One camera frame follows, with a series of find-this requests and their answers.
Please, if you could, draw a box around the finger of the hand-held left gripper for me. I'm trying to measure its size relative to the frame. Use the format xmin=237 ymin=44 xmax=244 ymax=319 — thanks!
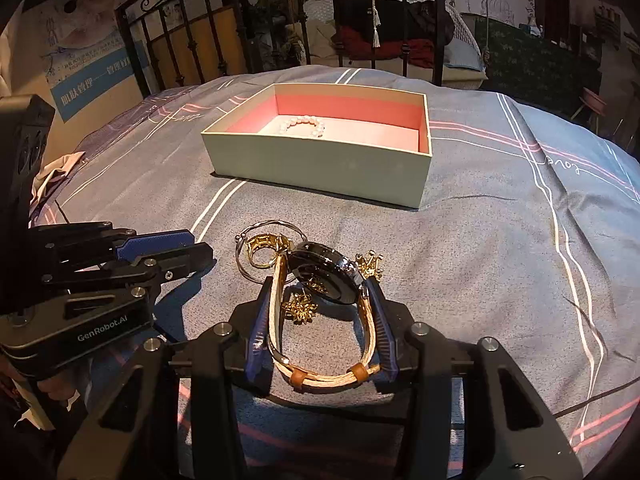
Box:
xmin=42 ymin=241 xmax=217 ymax=302
xmin=30 ymin=221 xmax=196 ymax=266

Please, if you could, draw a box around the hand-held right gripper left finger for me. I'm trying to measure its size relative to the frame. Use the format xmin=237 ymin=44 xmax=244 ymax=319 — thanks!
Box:
xmin=56 ymin=277 xmax=281 ymax=480

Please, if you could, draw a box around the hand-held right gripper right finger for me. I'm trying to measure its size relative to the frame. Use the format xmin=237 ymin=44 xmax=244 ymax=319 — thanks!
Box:
xmin=367 ymin=277 xmax=585 ymax=480

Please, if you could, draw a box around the gold flower brooch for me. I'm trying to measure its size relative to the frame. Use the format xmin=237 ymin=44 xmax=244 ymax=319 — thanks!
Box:
xmin=282 ymin=292 xmax=317 ymax=325

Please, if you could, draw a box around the wristwatch with tan strap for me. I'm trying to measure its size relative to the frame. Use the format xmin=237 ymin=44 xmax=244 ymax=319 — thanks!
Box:
xmin=267 ymin=241 xmax=383 ymax=392

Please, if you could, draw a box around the green box with pink lining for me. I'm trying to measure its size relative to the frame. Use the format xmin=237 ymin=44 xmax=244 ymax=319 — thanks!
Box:
xmin=201 ymin=82 xmax=432 ymax=211

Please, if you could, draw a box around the white crumpled cloth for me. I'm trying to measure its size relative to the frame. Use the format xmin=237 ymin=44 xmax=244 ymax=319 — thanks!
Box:
xmin=32 ymin=152 xmax=88 ymax=206

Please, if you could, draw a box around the blue plaid bed sheet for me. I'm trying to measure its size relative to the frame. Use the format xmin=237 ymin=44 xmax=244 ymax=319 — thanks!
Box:
xmin=27 ymin=64 xmax=640 ymax=480

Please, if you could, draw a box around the cream cushion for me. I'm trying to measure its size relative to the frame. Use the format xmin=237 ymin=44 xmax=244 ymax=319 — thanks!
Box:
xmin=307 ymin=22 xmax=346 ymax=68

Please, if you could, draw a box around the red clothing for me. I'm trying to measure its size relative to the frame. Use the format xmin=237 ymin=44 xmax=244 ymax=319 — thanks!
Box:
xmin=335 ymin=25 xmax=436 ymax=68

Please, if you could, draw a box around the white wicker swing chair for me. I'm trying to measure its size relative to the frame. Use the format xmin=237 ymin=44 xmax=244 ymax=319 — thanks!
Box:
xmin=305 ymin=0 xmax=488 ymax=86

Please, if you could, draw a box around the green patterned counter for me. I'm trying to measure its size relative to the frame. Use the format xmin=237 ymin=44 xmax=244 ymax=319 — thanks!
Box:
xmin=460 ymin=12 xmax=606 ymax=111

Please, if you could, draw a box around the pink basin on stool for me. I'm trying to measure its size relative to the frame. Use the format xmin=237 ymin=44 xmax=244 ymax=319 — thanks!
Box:
xmin=575 ymin=87 xmax=608 ymax=133

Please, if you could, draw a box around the dark jacket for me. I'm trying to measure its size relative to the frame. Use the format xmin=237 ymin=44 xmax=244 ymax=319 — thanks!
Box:
xmin=405 ymin=0 xmax=456 ymax=46

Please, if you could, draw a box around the blue and white wall poster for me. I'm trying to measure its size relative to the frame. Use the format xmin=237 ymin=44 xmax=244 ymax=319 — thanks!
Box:
xmin=40 ymin=0 xmax=151 ymax=123

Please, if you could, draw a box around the white pearl bracelet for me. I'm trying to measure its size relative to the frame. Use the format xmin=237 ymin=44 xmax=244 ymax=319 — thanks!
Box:
xmin=277 ymin=116 xmax=327 ymax=140

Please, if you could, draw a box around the hanging tassel rope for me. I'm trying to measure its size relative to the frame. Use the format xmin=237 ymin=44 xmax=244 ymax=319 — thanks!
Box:
xmin=366 ymin=0 xmax=383 ymax=46

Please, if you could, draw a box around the black metal bed frame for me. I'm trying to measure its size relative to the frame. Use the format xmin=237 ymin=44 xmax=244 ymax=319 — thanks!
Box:
xmin=115 ymin=0 xmax=447 ymax=102

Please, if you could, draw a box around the swing rope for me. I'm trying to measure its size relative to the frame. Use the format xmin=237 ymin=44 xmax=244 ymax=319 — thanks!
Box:
xmin=481 ymin=0 xmax=495 ymax=61

